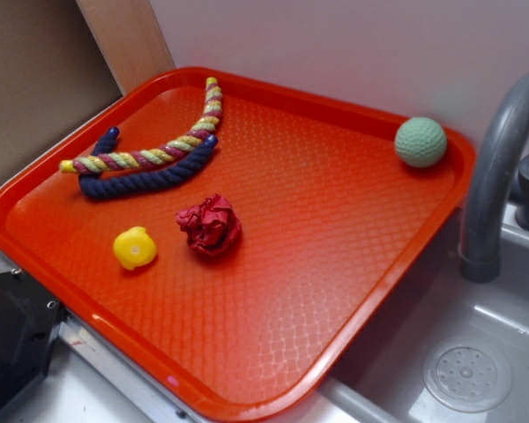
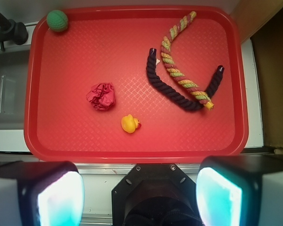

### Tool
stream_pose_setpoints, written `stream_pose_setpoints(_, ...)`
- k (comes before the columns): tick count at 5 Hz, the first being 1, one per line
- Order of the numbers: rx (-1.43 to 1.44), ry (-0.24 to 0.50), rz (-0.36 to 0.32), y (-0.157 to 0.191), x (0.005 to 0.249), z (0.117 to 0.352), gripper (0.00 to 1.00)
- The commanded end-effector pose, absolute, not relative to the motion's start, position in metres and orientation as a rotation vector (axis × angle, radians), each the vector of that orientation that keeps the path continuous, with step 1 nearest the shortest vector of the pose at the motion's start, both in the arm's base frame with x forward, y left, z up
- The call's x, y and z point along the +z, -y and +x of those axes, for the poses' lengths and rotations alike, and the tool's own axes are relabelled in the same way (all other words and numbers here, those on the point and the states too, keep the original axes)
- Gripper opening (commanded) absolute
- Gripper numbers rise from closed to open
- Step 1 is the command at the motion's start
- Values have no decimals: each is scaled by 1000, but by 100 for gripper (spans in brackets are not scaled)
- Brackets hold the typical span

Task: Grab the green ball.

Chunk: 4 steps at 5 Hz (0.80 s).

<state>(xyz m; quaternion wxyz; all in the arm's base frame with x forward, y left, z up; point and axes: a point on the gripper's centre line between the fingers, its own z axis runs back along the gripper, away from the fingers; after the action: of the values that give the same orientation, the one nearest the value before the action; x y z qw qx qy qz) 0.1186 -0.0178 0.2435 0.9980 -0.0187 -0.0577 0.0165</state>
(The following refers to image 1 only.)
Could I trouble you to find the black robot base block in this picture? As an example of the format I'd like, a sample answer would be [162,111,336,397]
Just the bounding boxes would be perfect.
[0,271,63,416]

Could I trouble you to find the crumpled red paper ball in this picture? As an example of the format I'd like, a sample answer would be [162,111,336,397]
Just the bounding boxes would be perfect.
[175,194,242,256]

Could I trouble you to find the green dimpled ball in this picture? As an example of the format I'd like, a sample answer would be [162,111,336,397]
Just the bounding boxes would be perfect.
[394,117,448,168]

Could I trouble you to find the orange plastic tray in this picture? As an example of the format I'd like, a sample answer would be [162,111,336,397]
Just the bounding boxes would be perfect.
[0,68,475,421]

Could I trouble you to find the yellow rubber duck toy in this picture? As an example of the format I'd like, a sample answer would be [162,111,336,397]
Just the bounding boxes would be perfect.
[113,226,158,271]

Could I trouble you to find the grey toy sink basin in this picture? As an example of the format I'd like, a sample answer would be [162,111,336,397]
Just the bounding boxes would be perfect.
[317,193,529,423]

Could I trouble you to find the grey toy faucet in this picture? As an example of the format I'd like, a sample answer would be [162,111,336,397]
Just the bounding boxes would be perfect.
[458,74,529,283]

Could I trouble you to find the light wooden board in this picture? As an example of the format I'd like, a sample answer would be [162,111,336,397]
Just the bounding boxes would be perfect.
[77,0,175,95]

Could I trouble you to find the brown cardboard panel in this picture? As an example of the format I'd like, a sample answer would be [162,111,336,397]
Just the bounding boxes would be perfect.
[0,1,121,186]

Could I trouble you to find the navy blue twisted rope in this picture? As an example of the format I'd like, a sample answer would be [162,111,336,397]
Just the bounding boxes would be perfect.
[78,126,220,199]

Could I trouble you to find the multicolour twisted rope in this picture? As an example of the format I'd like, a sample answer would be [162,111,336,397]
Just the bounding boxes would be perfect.
[59,77,224,174]

